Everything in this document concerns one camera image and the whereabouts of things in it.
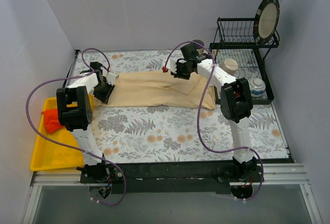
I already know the beige t shirt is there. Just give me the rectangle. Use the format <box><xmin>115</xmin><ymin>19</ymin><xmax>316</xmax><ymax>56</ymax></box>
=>
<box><xmin>93</xmin><ymin>71</ymin><xmax>207</xmax><ymax>108</ymax></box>

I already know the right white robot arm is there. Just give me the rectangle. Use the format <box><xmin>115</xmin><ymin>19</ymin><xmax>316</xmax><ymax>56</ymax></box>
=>
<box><xmin>162</xmin><ymin>41</ymin><xmax>259</xmax><ymax>182</ymax></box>

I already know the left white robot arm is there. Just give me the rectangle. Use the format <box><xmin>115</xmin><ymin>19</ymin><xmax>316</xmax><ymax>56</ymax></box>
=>
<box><xmin>56</xmin><ymin>62</ymin><xmax>116</xmax><ymax>183</ymax></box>

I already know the pink ceramic mug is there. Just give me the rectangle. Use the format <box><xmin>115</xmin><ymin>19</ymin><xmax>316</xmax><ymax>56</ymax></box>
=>
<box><xmin>192</xmin><ymin>39</ymin><xmax>205</xmax><ymax>49</ymax></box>

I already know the cream ceramic cup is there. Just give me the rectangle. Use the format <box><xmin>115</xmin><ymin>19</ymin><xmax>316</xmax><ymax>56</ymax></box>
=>
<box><xmin>220</xmin><ymin>58</ymin><xmax>238</xmax><ymax>75</ymax></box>

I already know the orange red cloth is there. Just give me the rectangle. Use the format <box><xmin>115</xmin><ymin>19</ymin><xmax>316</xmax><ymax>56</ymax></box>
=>
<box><xmin>42</xmin><ymin>109</ymin><xmax>65</xmax><ymax>134</ymax></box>

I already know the floral table mat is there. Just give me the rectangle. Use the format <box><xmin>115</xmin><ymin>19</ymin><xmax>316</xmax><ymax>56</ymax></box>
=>
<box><xmin>65</xmin><ymin>49</ymin><xmax>289</xmax><ymax>163</ymax></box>

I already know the white blue patterned bowl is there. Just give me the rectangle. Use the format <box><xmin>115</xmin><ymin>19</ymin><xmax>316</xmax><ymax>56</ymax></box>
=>
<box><xmin>249</xmin><ymin>77</ymin><xmax>266</xmax><ymax>97</ymax></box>

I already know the black rimmed beige plate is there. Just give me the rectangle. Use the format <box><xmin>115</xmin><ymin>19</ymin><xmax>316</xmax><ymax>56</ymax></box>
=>
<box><xmin>253</xmin><ymin>0</ymin><xmax>280</xmax><ymax>45</ymax></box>

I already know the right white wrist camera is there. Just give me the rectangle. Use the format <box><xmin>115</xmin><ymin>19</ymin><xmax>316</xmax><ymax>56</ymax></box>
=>
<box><xmin>161</xmin><ymin>59</ymin><xmax>177</xmax><ymax>75</ymax></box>

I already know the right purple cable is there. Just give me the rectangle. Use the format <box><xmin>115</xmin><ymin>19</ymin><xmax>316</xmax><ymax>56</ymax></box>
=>
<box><xmin>163</xmin><ymin>40</ymin><xmax>265</xmax><ymax>201</ymax></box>

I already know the purple cable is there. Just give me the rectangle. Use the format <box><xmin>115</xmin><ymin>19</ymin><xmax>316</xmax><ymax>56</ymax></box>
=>
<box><xmin>25</xmin><ymin>47</ymin><xmax>127</xmax><ymax>206</ymax></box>
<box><xmin>163</xmin><ymin>40</ymin><xmax>265</xmax><ymax>201</ymax></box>

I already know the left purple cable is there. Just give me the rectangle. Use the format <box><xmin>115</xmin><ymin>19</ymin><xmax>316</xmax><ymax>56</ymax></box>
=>
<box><xmin>25</xmin><ymin>47</ymin><xmax>127</xmax><ymax>206</ymax></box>

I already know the black wire dish rack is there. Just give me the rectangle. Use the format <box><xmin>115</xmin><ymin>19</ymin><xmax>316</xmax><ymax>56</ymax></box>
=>
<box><xmin>209</xmin><ymin>18</ymin><xmax>279</xmax><ymax>105</ymax></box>

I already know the aluminium frame rail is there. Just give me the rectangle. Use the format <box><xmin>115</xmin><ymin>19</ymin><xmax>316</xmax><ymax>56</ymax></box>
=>
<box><xmin>24</xmin><ymin>160</ymin><xmax>322</xmax><ymax>223</ymax></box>

